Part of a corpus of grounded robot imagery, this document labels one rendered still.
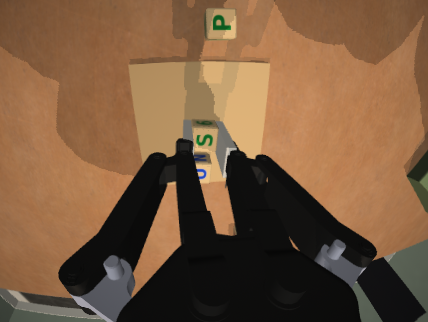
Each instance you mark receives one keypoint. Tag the tan flat mat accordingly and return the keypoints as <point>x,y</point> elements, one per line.
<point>165,94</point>

